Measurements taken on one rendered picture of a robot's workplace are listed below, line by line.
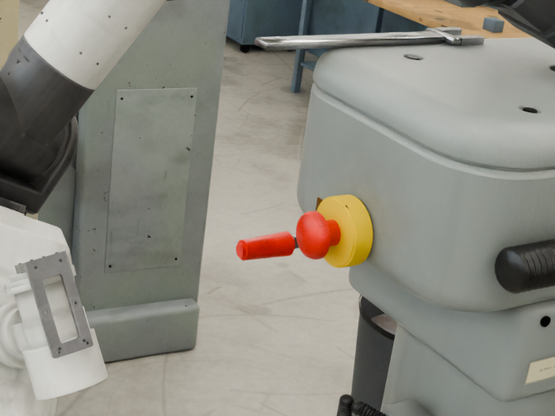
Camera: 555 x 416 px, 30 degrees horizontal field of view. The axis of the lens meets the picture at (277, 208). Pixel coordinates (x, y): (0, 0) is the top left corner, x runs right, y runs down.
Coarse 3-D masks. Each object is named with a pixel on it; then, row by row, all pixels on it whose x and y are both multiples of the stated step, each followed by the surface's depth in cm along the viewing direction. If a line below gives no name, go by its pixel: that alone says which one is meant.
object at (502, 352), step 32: (384, 288) 100; (416, 320) 96; (448, 320) 92; (480, 320) 89; (512, 320) 86; (544, 320) 85; (448, 352) 93; (480, 352) 89; (512, 352) 86; (544, 352) 88; (480, 384) 90; (512, 384) 87; (544, 384) 90
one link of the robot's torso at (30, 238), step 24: (0, 216) 101; (24, 216) 104; (0, 240) 100; (24, 240) 102; (48, 240) 104; (0, 264) 99; (0, 288) 99; (0, 360) 95; (0, 384) 97; (24, 384) 99; (0, 408) 96; (24, 408) 98; (48, 408) 102
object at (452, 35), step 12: (276, 36) 88; (288, 36) 89; (300, 36) 89; (312, 36) 90; (324, 36) 90; (336, 36) 91; (348, 36) 92; (360, 36) 92; (372, 36) 93; (384, 36) 94; (396, 36) 94; (408, 36) 95; (420, 36) 96; (432, 36) 96; (444, 36) 97; (456, 36) 98; (468, 36) 98; (480, 36) 99; (264, 48) 86; (276, 48) 87; (288, 48) 87; (300, 48) 88; (312, 48) 89
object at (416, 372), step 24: (408, 336) 103; (408, 360) 103; (432, 360) 100; (408, 384) 104; (432, 384) 101; (456, 384) 98; (432, 408) 101; (456, 408) 98; (480, 408) 96; (504, 408) 95; (528, 408) 95; (552, 408) 96
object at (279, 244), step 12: (240, 240) 95; (252, 240) 94; (264, 240) 95; (276, 240) 95; (288, 240) 96; (240, 252) 94; (252, 252) 94; (264, 252) 95; (276, 252) 95; (288, 252) 96
